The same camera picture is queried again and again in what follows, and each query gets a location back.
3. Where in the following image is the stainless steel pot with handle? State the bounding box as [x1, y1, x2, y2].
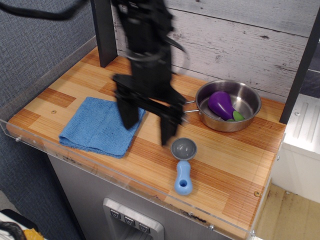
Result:
[185, 80, 262, 133]

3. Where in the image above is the blue folded cloth napkin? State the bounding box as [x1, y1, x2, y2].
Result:
[59, 97, 146, 159]

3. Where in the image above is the white toy sink unit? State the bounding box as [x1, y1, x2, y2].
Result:
[271, 94, 320, 203]

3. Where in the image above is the black vertical post right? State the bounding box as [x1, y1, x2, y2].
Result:
[279, 9, 320, 124]

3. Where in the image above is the silver dispenser button panel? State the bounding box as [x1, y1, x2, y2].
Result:
[103, 197, 165, 240]

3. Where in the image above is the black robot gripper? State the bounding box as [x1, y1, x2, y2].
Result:
[113, 49, 186, 146]

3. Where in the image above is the clear acrylic table guard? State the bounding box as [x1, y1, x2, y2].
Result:
[0, 32, 285, 240]

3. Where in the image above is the grey toy fridge cabinet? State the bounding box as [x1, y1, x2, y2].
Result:
[49, 156, 227, 240]

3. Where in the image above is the purple toy eggplant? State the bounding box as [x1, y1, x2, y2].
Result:
[207, 91, 245, 122]

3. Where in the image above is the yellow object bottom left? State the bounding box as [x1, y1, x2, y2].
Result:
[23, 228, 45, 240]

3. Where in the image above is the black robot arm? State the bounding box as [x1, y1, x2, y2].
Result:
[112, 0, 186, 146]

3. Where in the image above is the blue handled grey spoon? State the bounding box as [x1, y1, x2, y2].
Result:
[170, 137, 198, 196]

